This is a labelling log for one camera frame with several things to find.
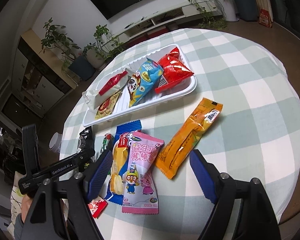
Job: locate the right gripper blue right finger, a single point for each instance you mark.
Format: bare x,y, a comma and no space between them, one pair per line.
206,175

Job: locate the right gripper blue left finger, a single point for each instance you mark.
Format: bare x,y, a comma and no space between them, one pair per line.
97,173

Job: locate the blue cake snack packet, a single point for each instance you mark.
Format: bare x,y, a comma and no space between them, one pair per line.
119,166

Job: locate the red white lychee candy packet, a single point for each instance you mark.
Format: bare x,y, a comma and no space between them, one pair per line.
97,206

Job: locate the black snack packet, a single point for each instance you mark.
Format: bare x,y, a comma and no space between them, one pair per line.
86,140

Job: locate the pink pororo snack packet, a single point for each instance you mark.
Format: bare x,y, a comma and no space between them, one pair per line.
140,195

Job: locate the green red snack packet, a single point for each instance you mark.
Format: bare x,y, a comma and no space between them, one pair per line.
107,144

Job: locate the orange snack stick packet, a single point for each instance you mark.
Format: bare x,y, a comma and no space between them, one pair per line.
170,158

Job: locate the gold red candy packet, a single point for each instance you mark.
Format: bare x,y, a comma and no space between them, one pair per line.
107,107

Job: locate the white red long snack bag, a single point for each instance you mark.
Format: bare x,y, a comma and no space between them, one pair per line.
108,86

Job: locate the blue shutiao chips bag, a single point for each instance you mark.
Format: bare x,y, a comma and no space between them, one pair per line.
143,80

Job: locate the person left hand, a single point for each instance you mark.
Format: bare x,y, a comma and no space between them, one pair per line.
25,206

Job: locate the white plastic bucket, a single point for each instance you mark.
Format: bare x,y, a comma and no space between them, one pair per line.
55,143

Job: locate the white plastic tray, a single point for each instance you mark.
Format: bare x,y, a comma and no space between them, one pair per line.
151,98

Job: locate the plant in white pot left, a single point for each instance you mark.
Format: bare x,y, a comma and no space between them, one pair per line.
92,56

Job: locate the vine plant on stand left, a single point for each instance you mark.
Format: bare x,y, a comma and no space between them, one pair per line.
107,46

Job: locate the tall plant dark pot left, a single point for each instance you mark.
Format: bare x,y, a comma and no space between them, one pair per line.
57,39

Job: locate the tall plant dark pot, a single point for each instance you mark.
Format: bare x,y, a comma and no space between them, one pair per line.
247,10
57,39

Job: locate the red storage box right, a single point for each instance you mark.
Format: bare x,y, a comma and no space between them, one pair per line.
157,32

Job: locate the red storage box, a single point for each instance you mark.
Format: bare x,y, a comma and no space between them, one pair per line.
136,41
157,32

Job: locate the red storage box left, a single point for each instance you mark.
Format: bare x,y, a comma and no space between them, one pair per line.
136,41

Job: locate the trailing vine plant right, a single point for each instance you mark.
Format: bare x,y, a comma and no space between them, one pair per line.
211,12

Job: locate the white tv console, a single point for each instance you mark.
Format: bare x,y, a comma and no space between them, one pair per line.
169,18

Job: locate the red paper bag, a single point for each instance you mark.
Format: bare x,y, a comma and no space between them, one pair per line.
264,18

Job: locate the tall plant dark pot right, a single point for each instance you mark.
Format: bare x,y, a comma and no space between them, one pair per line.
247,10

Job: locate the white wall cabinet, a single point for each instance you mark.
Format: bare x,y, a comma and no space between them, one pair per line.
35,84

